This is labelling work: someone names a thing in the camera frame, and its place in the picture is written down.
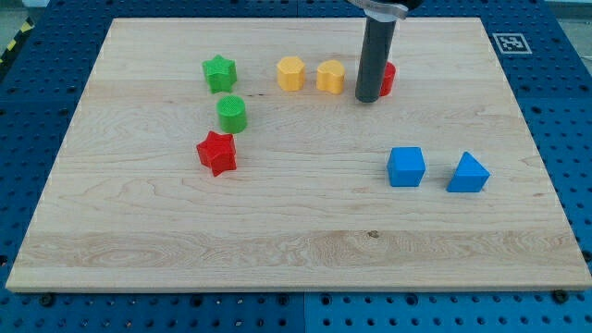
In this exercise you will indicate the robot arm flange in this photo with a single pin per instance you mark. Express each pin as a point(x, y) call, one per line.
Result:
point(387, 10)

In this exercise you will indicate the yellow heart block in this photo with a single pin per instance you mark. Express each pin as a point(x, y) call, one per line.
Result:
point(330, 76)

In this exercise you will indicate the red star block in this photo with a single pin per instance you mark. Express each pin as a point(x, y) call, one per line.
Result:
point(217, 152)

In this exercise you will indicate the green cylinder block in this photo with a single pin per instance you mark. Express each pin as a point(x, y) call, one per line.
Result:
point(231, 111)

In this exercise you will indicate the wooden board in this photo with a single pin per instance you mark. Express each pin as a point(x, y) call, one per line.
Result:
point(128, 206)

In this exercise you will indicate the yellow hexagon block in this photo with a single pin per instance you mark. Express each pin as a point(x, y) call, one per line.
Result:
point(290, 73)

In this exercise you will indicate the blue cube block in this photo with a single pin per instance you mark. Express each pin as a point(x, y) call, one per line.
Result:
point(406, 167)

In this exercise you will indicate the green star block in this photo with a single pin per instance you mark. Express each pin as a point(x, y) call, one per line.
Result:
point(220, 74)

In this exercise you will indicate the red cylinder block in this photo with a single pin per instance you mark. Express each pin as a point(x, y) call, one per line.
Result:
point(388, 79)

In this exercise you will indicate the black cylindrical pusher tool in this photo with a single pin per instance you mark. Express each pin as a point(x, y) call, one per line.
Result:
point(377, 41)

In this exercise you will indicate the blue triangle block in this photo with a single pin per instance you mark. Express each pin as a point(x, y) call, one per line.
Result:
point(469, 176)

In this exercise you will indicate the white fiducial marker tag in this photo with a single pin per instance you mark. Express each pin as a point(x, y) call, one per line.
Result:
point(510, 43)

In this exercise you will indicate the black bolt front left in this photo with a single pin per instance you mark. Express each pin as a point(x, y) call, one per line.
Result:
point(47, 300)

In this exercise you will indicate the black bolt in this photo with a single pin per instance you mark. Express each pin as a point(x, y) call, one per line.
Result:
point(560, 296)
point(47, 300)

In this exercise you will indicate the black bolt front right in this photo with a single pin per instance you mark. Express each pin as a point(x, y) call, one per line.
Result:
point(560, 296)

